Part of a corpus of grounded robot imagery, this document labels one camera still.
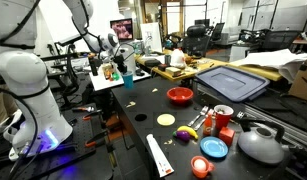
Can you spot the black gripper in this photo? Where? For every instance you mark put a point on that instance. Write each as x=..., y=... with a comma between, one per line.
x=119, y=60

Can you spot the blue plastic cup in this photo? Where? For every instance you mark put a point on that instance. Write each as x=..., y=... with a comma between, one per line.
x=128, y=79

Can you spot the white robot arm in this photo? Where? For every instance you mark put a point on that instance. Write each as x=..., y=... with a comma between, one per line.
x=25, y=74

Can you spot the red plastic cup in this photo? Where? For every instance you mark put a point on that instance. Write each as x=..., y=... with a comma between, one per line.
x=223, y=114

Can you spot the computer monitor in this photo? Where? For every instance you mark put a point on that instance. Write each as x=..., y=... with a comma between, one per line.
x=123, y=28

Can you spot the white whiteboard sketch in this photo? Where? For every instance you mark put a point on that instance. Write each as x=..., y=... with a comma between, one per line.
x=151, y=36

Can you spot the red bowl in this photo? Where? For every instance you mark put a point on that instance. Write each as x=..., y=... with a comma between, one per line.
x=180, y=94

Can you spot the orange clamp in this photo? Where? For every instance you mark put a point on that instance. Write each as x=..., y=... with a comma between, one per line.
x=97, y=140

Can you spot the black office chair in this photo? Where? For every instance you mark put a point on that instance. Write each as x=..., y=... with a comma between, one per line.
x=197, y=39

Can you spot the toy banana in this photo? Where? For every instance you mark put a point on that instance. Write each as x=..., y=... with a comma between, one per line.
x=190, y=130

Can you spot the silver fork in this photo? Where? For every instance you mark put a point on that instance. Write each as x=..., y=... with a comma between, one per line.
x=201, y=113

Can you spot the toy eggplant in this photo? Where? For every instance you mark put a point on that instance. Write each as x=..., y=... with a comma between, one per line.
x=182, y=135

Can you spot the silver spoon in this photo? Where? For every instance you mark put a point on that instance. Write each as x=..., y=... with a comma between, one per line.
x=203, y=120

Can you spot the orange sauce bottle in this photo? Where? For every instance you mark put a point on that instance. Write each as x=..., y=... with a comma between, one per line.
x=208, y=124

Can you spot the white toothpaste tube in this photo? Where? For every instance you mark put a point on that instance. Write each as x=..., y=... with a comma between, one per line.
x=163, y=165

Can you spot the blue bin lid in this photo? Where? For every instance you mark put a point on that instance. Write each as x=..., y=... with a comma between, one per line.
x=235, y=84

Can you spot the red cube block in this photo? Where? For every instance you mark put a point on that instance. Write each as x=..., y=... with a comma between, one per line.
x=227, y=135

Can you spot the orange mug with egg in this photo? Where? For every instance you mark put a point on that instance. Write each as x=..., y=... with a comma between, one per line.
x=201, y=166

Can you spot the grey kettle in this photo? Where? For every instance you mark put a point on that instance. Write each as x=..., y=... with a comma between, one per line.
x=261, y=140

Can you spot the white papers pile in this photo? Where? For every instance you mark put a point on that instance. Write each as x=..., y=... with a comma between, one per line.
x=286, y=62

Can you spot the cardboard box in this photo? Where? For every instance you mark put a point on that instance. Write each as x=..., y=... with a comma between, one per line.
x=299, y=86

